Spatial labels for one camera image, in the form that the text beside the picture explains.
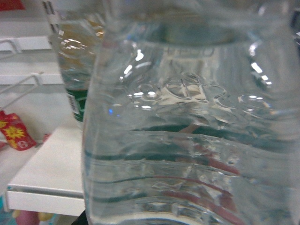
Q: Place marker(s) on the red sauce pouch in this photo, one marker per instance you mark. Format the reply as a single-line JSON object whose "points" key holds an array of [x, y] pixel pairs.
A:
{"points": [[15, 132]]}

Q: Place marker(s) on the white wire display hook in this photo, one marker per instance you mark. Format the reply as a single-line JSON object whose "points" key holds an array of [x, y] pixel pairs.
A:
{"points": [[14, 92]]}

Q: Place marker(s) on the white upper shelf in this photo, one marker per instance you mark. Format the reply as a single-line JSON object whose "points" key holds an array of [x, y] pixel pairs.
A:
{"points": [[51, 180]]}

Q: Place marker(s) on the clear water bottle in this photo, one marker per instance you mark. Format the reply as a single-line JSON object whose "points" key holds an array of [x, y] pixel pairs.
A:
{"points": [[193, 115], [76, 42]]}

